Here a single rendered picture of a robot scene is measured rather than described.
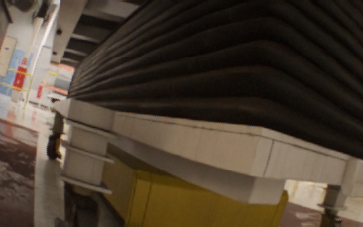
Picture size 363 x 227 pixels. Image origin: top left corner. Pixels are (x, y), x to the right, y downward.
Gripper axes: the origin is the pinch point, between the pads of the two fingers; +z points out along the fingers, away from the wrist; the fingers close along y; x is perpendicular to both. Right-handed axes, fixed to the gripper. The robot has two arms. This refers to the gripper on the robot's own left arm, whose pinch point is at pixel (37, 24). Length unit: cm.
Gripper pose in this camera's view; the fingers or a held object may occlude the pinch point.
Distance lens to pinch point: 219.4
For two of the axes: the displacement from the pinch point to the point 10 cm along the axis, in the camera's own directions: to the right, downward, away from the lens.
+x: 4.3, 0.4, -9.0
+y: -8.7, -2.5, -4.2
